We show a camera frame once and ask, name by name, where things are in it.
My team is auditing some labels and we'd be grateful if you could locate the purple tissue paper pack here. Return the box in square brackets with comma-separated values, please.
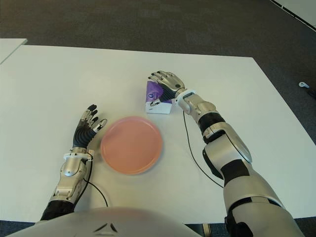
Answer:
[145, 80, 173, 115]

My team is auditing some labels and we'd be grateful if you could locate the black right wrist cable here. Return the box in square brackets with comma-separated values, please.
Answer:
[182, 110, 225, 189]

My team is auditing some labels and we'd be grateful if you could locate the pink round plate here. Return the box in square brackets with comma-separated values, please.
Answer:
[100, 116, 163, 176]

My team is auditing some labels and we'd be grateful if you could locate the silver robot torso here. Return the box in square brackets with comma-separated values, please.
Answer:
[0, 206, 191, 237]

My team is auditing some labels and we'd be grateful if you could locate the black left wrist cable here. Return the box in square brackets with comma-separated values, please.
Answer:
[82, 158, 108, 207]

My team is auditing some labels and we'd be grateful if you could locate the white side table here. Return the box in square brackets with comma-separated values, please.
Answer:
[0, 38, 28, 64]

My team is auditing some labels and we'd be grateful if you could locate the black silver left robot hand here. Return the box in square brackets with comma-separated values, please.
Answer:
[73, 104, 108, 150]

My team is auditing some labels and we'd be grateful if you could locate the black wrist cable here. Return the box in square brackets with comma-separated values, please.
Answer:
[82, 158, 108, 207]
[182, 110, 225, 189]

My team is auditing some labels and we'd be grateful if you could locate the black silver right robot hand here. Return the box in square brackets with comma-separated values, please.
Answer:
[147, 70, 186, 107]

